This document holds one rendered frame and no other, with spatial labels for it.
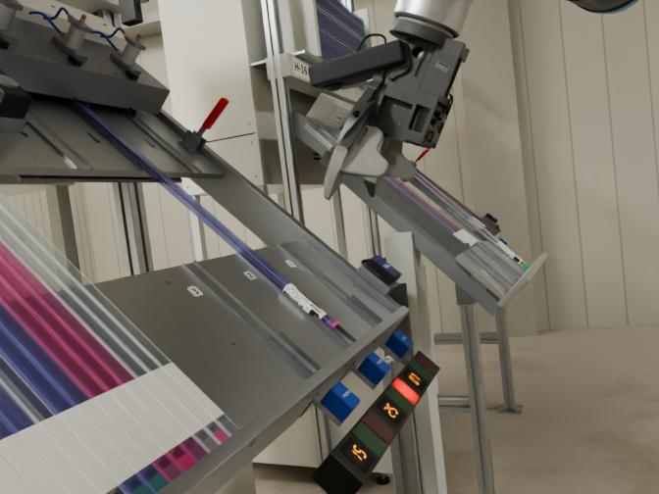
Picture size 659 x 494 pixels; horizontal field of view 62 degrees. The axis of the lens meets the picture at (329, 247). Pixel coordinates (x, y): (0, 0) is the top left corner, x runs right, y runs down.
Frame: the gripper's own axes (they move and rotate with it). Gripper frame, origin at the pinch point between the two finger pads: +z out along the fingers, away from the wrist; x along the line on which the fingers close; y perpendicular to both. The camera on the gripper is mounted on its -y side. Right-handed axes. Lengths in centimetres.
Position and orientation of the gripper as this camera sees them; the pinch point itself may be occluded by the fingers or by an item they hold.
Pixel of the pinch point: (345, 196)
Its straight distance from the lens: 65.4
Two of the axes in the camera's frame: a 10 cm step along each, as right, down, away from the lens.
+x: 3.9, -1.0, 9.2
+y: 8.6, 3.9, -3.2
